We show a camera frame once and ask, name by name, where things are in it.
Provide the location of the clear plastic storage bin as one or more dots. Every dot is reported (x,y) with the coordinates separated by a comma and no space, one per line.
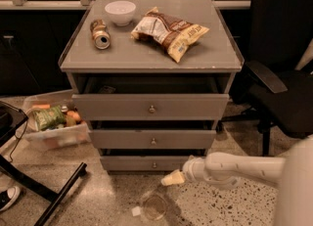
(53,138)

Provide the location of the grey top drawer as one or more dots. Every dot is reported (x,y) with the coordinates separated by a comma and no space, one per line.
(151,97)

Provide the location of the green snack bag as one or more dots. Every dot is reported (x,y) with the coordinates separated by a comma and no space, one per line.
(49,118)

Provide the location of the grey bottom drawer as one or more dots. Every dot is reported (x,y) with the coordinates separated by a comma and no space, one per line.
(118,160)

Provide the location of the grey drawer cabinet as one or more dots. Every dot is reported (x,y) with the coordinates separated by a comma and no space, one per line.
(215,54)

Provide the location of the black office chair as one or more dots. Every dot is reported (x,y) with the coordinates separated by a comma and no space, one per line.
(278,89)

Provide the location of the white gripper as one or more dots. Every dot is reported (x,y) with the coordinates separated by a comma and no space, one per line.
(192,168)

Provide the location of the black white sneaker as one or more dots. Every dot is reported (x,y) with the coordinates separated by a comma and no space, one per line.
(8,197)

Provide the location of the grey drawer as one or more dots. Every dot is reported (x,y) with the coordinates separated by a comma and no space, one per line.
(118,160)
(150,135)
(151,97)

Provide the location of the gold drink can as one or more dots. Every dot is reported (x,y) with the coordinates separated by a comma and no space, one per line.
(100,34)

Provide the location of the orange fruit in bin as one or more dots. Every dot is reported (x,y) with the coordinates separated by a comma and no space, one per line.
(74,115)

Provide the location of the grey middle drawer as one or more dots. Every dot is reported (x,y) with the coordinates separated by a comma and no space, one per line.
(150,135)

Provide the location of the brown yellow chip bag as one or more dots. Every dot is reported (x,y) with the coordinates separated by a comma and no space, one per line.
(173,34)

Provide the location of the white ceramic bowl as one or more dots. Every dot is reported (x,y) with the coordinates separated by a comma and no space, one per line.
(120,13)

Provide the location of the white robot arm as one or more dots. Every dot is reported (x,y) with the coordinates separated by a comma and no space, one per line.
(292,176)

